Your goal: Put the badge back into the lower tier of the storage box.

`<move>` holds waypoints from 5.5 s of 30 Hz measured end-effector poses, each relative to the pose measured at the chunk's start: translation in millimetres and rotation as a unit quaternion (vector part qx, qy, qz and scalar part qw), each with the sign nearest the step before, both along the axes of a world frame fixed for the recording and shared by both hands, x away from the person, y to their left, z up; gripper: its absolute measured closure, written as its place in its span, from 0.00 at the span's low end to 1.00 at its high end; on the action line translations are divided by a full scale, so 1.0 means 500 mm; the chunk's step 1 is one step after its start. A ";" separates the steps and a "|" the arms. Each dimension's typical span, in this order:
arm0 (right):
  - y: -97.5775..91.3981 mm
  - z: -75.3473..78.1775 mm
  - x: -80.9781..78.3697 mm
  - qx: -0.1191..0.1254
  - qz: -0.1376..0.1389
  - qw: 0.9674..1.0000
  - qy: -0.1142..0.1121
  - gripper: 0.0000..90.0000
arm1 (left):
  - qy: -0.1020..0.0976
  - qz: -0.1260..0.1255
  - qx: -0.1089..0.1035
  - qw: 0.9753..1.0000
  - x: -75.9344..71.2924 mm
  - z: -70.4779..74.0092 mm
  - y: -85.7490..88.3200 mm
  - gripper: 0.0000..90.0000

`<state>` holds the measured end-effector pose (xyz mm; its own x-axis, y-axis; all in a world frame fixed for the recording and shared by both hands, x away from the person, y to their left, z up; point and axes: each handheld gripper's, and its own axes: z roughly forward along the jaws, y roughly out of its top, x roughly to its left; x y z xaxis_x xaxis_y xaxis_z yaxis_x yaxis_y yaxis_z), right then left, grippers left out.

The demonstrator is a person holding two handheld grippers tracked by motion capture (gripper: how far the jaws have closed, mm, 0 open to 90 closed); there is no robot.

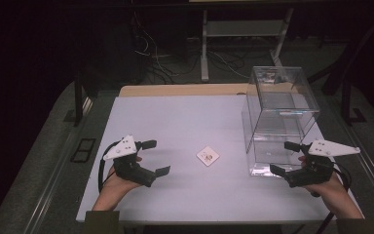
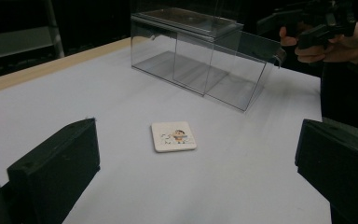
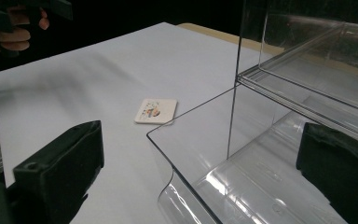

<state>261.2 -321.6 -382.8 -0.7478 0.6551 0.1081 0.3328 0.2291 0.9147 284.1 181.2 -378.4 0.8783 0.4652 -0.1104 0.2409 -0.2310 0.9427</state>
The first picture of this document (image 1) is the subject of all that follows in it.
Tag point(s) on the person's right hand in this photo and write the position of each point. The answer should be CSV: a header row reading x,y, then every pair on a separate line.
x,y
329,188

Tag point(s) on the clear acrylic box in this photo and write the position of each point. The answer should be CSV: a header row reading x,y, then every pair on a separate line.
x,y
280,110

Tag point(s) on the grey metal stand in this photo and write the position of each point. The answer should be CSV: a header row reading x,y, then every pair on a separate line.
x,y
243,29

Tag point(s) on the black stand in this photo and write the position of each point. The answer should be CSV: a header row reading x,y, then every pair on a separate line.
x,y
347,100
78,97

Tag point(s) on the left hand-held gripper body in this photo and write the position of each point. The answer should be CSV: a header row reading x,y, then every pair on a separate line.
x,y
130,169

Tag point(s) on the wooden board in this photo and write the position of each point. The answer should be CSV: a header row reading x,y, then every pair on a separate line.
x,y
181,89

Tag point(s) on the small white square card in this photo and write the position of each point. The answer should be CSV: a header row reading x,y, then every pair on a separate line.
x,y
207,156

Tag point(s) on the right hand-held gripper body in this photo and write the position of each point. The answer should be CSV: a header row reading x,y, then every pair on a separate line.
x,y
318,164

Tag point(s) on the person's left hand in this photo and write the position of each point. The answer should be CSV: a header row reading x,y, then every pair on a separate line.
x,y
118,187

